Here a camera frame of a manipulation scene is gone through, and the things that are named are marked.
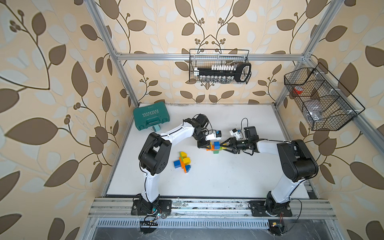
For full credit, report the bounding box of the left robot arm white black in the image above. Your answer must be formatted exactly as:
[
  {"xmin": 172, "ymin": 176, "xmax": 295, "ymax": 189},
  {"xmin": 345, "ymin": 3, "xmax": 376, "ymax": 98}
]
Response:
[{"xmin": 139, "ymin": 114, "xmax": 210, "ymax": 204}]

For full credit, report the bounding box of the teal USB wall charger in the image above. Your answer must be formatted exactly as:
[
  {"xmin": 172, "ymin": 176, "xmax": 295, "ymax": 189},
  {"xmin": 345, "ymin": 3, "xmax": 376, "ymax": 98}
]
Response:
[{"xmin": 152, "ymin": 125, "xmax": 161, "ymax": 132}]

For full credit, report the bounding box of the small blue lego brick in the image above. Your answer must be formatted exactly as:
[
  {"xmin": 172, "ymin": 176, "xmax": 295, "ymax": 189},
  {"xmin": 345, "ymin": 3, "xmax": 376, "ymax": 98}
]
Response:
[{"xmin": 174, "ymin": 160, "xmax": 181, "ymax": 169}]

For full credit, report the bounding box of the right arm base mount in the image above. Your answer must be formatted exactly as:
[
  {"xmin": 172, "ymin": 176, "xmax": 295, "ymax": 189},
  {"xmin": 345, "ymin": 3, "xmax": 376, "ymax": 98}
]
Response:
[{"xmin": 248, "ymin": 200, "xmax": 293, "ymax": 217}]

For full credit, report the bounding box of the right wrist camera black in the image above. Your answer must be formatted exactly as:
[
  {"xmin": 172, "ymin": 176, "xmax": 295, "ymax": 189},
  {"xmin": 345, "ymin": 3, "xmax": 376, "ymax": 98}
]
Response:
[{"xmin": 244, "ymin": 126, "xmax": 259, "ymax": 141}]

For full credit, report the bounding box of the side wall wire basket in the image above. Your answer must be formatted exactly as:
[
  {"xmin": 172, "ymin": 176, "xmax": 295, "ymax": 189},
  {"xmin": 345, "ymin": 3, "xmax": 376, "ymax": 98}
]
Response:
[{"xmin": 284, "ymin": 63, "xmax": 366, "ymax": 131}]

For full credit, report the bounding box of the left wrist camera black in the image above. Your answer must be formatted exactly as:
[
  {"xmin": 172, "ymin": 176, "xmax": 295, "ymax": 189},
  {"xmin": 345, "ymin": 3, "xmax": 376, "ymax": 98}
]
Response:
[{"xmin": 193, "ymin": 114, "xmax": 209, "ymax": 128}]

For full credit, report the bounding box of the black white tool in basket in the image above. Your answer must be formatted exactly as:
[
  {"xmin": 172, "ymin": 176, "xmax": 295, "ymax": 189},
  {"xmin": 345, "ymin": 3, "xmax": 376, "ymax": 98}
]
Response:
[{"xmin": 194, "ymin": 63, "xmax": 252, "ymax": 84}]

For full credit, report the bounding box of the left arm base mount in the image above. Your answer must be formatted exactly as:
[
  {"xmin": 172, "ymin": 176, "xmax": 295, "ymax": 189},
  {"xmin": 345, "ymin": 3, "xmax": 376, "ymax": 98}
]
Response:
[{"xmin": 131, "ymin": 199, "xmax": 172, "ymax": 218}]

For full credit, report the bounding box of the orange lego brick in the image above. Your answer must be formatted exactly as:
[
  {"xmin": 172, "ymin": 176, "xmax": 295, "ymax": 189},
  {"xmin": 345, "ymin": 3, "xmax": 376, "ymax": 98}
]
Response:
[{"xmin": 179, "ymin": 157, "xmax": 187, "ymax": 173}]

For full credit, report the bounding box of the clear plastic bag in basket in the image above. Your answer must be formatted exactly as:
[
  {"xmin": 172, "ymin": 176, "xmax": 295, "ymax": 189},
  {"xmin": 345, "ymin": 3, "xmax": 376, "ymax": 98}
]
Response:
[{"xmin": 304, "ymin": 100, "xmax": 324, "ymax": 121}]

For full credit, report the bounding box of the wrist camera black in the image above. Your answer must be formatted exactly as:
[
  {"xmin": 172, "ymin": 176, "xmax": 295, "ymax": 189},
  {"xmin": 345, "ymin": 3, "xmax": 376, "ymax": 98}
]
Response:
[
  {"xmin": 193, "ymin": 114, "xmax": 209, "ymax": 128},
  {"xmin": 244, "ymin": 126, "xmax": 259, "ymax": 141}
]

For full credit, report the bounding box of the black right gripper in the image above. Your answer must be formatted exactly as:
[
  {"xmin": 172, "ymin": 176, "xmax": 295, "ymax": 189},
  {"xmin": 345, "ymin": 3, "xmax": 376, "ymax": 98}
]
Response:
[{"xmin": 220, "ymin": 137, "xmax": 250, "ymax": 154}]

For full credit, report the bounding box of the green plastic tool case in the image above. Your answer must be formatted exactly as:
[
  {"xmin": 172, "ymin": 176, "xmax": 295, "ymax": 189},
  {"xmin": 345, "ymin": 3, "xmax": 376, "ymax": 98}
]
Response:
[{"xmin": 133, "ymin": 102, "xmax": 170, "ymax": 131}]

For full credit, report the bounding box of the back wall wire basket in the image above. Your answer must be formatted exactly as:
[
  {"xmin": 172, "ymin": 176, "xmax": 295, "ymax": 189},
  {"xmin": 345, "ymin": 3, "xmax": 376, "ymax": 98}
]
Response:
[{"xmin": 189, "ymin": 49, "xmax": 252, "ymax": 85}]

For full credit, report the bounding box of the red object in basket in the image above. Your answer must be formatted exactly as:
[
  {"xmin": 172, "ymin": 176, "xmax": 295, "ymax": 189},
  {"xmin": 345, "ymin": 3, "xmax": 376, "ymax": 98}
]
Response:
[{"xmin": 293, "ymin": 86, "xmax": 304, "ymax": 95}]

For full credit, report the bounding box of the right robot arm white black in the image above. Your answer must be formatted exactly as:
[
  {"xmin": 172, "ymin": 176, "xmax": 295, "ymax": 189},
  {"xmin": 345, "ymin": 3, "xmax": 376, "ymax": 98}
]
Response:
[{"xmin": 220, "ymin": 137, "xmax": 319, "ymax": 213}]

